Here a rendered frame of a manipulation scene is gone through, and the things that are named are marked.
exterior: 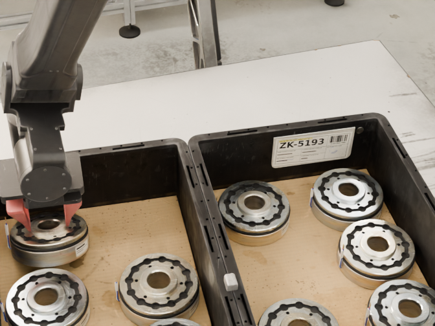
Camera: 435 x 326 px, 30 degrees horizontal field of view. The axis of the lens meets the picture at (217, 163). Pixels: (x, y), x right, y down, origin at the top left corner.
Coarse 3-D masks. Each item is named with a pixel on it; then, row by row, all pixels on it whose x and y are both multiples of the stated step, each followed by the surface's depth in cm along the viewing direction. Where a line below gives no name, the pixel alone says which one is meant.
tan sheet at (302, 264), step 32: (288, 192) 122; (320, 224) 117; (256, 256) 112; (288, 256) 112; (320, 256) 113; (256, 288) 108; (288, 288) 108; (320, 288) 108; (352, 288) 108; (256, 320) 104; (352, 320) 105
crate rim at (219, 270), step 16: (128, 144) 114; (144, 144) 114; (160, 144) 114; (176, 144) 114; (0, 160) 111; (192, 176) 109; (192, 192) 107; (208, 224) 103; (208, 240) 103; (208, 256) 99; (224, 272) 97; (224, 288) 95; (224, 304) 94; (240, 320) 92
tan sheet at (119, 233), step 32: (0, 224) 115; (96, 224) 116; (128, 224) 116; (160, 224) 116; (0, 256) 111; (96, 256) 112; (128, 256) 112; (192, 256) 112; (0, 288) 107; (96, 288) 107; (160, 288) 108; (96, 320) 104; (128, 320) 104; (192, 320) 104
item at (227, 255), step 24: (312, 120) 119; (336, 120) 119; (360, 120) 119; (384, 120) 119; (192, 144) 114; (408, 168) 112; (216, 216) 104; (432, 216) 105; (240, 288) 95; (240, 312) 93
